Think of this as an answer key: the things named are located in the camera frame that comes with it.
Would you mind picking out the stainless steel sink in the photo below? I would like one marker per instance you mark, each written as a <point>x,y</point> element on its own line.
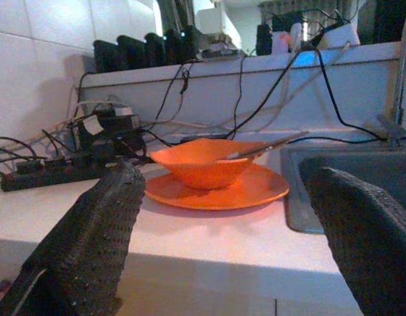
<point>354,161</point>

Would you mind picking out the metal faucet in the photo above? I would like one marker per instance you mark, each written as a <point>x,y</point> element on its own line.
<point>400,82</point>

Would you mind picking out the black box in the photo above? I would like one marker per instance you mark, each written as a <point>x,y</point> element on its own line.
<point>264,39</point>

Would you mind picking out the black battery charger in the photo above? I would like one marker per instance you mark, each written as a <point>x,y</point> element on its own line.
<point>155,49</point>
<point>173,46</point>
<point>105,56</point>
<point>132,52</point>
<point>192,42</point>

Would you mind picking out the white bottle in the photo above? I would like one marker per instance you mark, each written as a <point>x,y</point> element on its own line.
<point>295,36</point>

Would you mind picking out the black power strip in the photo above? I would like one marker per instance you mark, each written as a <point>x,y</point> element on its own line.
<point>41,177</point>

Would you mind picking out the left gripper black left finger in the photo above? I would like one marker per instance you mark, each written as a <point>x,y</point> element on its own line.
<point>91,247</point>

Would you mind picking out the wooden chopstick flower print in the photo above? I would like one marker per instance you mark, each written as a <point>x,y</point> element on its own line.
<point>281,141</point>
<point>262,147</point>

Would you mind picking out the orange angular bowl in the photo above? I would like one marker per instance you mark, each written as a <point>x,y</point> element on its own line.
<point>202,171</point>

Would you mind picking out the orange round plate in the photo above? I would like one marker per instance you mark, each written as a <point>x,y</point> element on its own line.
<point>255,194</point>

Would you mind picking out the black charger white label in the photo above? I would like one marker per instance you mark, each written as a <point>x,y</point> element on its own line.
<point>120,121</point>

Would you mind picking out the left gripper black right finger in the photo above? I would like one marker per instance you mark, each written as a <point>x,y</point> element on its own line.
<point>370,247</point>

